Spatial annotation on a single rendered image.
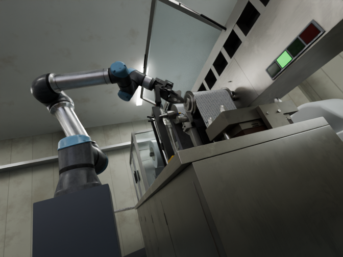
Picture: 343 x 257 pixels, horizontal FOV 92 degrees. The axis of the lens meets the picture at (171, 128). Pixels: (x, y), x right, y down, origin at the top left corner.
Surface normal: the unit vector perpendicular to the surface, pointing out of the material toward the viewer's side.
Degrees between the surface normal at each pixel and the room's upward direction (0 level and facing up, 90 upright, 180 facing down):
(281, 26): 90
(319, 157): 90
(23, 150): 90
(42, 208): 90
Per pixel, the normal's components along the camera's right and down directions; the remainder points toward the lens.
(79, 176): 0.37, -0.73
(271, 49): -0.92, 0.17
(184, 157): 0.24, -0.47
